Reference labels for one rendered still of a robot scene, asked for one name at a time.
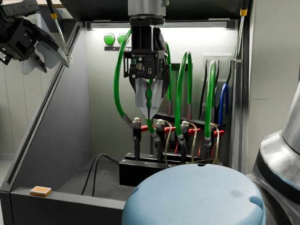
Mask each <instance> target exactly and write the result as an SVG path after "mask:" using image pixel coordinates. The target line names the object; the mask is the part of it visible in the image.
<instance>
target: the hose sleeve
mask: <svg viewBox="0 0 300 225"><path fill-rule="evenodd" d="M120 117H121V116H120ZM121 118H122V120H124V122H125V123H126V124H127V125H128V126H132V125H133V122H132V121H131V119H130V118H129V117H128V116H127V114H126V113H125V116H124V117H121Z"/></svg>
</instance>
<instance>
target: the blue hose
mask: <svg viewBox="0 0 300 225"><path fill-rule="evenodd" d="M224 96H225V115H228V112H229V87H228V84H226V83H225V84H224V86H223V88H222V92H221V102H220V114H219V125H221V130H222V118H223V106H224Z"/></svg>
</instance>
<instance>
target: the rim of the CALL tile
mask: <svg viewBox="0 0 300 225"><path fill-rule="evenodd" d="M36 187H39V186H36ZM43 188H45V187H43ZM33 189H34V188H33ZM33 189H32V190H31V191H30V192H32V193H38V194H46V193H48V192H49V191H50V190H51V188H49V189H48V190H47V191H46V192H38V191H33Z"/></svg>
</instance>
